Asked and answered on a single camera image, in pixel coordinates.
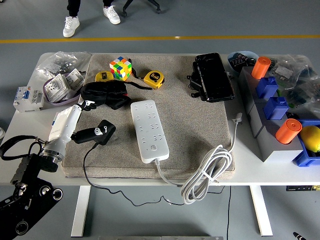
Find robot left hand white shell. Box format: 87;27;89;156
47;99;109;153

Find thin black adapter cord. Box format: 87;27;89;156
83;142;187;207

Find black power adapter plug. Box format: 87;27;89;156
94;119;117;146

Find white power strip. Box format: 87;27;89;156
130;99;170;164

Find lavender tray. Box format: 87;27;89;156
42;74;83;105

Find white table leg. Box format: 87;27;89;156
249;185;274;237
70;185;91;238

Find white circuit breaker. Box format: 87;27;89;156
12;85;45;113

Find black desk control panel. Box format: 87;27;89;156
286;185;320;192

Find black cloth pouch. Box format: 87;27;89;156
79;81;133;111

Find yellow tape measure black face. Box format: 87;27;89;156
94;70;115;83

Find clear plastic parts bag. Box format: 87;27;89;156
268;54;315;91
282;74;320;118
34;51;92;83

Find blue plastic bin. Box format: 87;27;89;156
291;118;320;168

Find colourful puzzle cube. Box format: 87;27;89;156
109;56;133;81

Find grey block holder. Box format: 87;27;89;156
237;66;305;163

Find yellow lemon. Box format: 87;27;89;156
299;125;320;153

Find person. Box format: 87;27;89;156
62;0;121;38

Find yellow tape measure 5m label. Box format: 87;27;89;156
143;70;166;90

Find orange cylinder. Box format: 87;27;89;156
250;56;272;80
275;118;303;145

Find grey-brown mat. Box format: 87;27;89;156
61;53;236;180

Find blue plastic block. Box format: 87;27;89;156
255;75;279;99
262;96;290;121

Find black office chair base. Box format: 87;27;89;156
121;0;162;18

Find black rectangular device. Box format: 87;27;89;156
194;52;236;103

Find light blue bowl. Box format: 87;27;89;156
227;50;259;76

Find thin black hanging cable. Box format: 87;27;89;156
226;186;232;240

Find black wrist strap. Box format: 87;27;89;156
127;58;154;91

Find white power strip cord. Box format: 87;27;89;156
154;112;244;205

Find black metal bracket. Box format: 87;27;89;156
186;61;208;99

